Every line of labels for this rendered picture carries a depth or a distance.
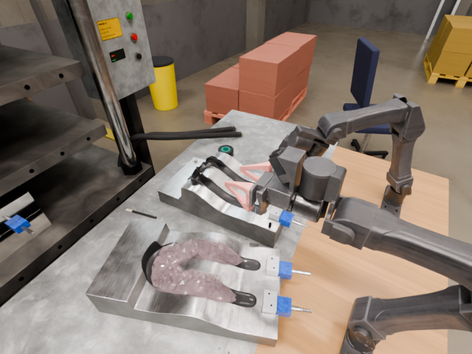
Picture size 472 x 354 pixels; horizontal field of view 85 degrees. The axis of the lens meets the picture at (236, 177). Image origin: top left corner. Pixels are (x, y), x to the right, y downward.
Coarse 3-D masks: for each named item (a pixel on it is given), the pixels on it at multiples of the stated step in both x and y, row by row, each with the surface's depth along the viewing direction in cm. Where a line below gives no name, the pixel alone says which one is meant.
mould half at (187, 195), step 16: (192, 160) 119; (224, 160) 107; (176, 176) 110; (208, 176) 99; (224, 176) 102; (160, 192) 103; (176, 192) 103; (192, 192) 93; (208, 192) 95; (240, 192) 99; (192, 208) 99; (208, 208) 94; (224, 208) 93; (240, 208) 93; (224, 224) 95; (240, 224) 91; (256, 224) 87; (272, 224) 87; (256, 240) 92; (272, 240) 88
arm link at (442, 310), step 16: (448, 288) 47; (464, 288) 45; (368, 304) 60; (384, 304) 56; (400, 304) 53; (416, 304) 50; (432, 304) 48; (448, 304) 45; (464, 304) 42; (352, 320) 60; (368, 320) 57; (384, 320) 55; (400, 320) 52; (416, 320) 50; (432, 320) 48; (448, 320) 45; (464, 320) 43; (384, 336) 57
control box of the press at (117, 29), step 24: (96, 0) 97; (120, 0) 105; (72, 24) 99; (96, 24) 99; (120, 24) 108; (144, 24) 119; (72, 48) 107; (120, 48) 112; (144, 48) 123; (120, 72) 115; (144, 72) 127; (96, 96) 118; (120, 96) 119; (144, 144) 149
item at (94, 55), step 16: (80, 0) 80; (80, 16) 82; (80, 32) 85; (96, 32) 88; (96, 48) 89; (96, 64) 91; (96, 80) 95; (112, 96) 100; (112, 112) 103; (112, 128) 108; (128, 144) 114; (128, 160) 119
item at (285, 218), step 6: (270, 210) 88; (276, 210) 88; (282, 210) 89; (270, 216) 88; (276, 216) 86; (282, 216) 88; (288, 216) 88; (282, 222) 87; (288, 222) 86; (294, 222) 87
